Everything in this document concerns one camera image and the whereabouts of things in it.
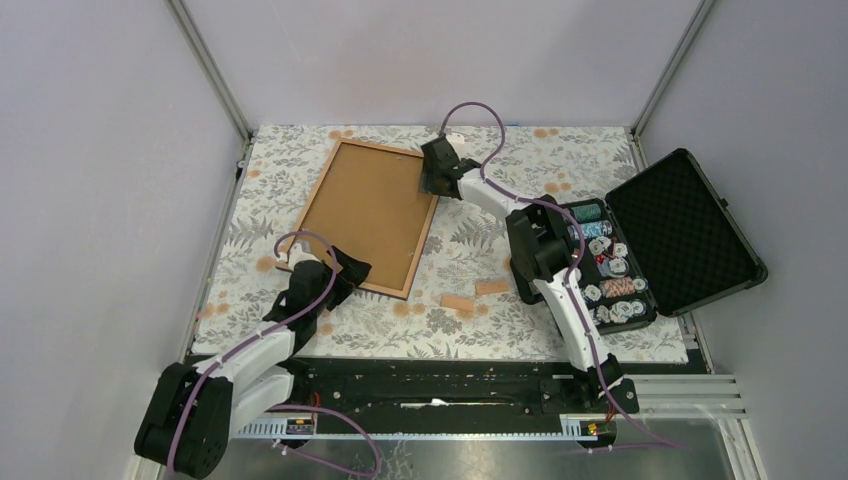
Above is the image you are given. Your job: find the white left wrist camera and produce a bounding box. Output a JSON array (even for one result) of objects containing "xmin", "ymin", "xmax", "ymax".
[{"xmin": 278, "ymin": 241, "xmax": 318, "ymax": 269}]

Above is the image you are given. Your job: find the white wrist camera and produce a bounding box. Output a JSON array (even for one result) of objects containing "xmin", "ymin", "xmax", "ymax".
[
  {"xmin": 445, "ymin": 133, "xmax": 466, "ymax": 155},
  {"xmin": 278, "ymin": 241, "xmax": 318, "ymax": 269}
]

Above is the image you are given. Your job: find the wooden picture frame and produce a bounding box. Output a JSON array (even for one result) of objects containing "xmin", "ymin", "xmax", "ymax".
[{"xmin": 274, "ymin": 137, "xmax": 440, "ymax": 301}]

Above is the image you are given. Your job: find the small wooden block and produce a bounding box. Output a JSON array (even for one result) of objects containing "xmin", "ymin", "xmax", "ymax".
[
  {"xmin": 475, "ymin": 278, "xmax": 510, "ymax": 297},
  {"xmin": 440, "ymin": 294, "xmax": 475, "ymax": 313}
]

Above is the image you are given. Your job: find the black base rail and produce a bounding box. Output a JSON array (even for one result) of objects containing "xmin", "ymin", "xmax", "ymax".
[{"xmin": 266, "ymin": 358, "xmax": 640, "ymax": 436}]

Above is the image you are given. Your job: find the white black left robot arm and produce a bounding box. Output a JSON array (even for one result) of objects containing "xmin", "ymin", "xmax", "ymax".
[{"xmin": 134, "ymin": 245, "xmax": 372, "ymax": 479}]

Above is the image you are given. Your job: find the black poker chip case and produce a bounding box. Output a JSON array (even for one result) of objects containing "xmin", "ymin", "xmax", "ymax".
[{"xmin": 560, "ymin": 149, "xmax": 768, "ymax": 334}]

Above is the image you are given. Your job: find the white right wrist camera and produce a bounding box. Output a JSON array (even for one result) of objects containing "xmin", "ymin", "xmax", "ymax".
[{"xmin": 445, "ymin": 133, "xmax": 466, "ymax": 155}]

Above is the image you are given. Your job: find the floral table cloth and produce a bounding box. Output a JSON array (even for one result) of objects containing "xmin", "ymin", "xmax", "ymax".
[{"xmin": 192, "ymin": 124, "xmax": 690, "ymax": 365}]

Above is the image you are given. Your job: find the brown backing board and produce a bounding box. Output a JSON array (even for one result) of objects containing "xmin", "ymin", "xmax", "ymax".
[{"xmin": 291, "ymin": 142, "xmax": 433, "ymax": 293}]

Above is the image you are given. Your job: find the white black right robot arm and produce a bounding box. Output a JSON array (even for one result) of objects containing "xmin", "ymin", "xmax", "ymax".
[{"xmin": 421, "ymin": 135, "xmax": 623, "ymax": 412}]

